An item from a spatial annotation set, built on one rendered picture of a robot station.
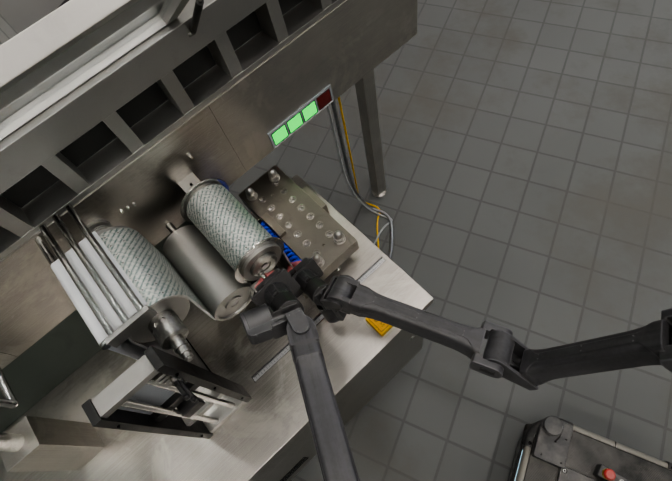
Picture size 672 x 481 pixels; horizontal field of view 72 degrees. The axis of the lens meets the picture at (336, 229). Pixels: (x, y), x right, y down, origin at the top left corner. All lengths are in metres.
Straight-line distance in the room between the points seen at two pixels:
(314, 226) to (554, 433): 1.18
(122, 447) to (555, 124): 2.60
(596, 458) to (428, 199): 1.40
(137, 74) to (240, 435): 0.98
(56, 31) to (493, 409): 2.12
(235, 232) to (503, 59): 2.47
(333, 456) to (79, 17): 0.70
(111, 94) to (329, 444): 0.81
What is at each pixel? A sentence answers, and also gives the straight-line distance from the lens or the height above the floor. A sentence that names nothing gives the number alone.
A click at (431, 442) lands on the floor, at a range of 2.28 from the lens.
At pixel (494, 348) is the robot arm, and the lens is 1.10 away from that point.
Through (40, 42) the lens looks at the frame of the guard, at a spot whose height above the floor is 1.99.
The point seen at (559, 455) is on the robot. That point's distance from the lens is 2.07.
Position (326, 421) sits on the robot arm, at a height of 1.43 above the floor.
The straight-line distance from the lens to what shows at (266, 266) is 1.17.
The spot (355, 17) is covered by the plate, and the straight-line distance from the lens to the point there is 1.44.
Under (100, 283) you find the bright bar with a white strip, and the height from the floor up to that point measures 1.46.
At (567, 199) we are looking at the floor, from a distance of 2.74.
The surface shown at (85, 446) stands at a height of 0.99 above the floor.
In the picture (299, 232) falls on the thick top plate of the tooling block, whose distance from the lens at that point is 1.44.
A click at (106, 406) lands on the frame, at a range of 1.01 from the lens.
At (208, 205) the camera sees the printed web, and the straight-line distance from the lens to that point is 1.22.
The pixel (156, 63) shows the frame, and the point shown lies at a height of 1.61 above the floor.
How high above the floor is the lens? 2.28
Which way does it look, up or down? 62 degrees down
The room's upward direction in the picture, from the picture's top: 19 degrees counter-clockwise
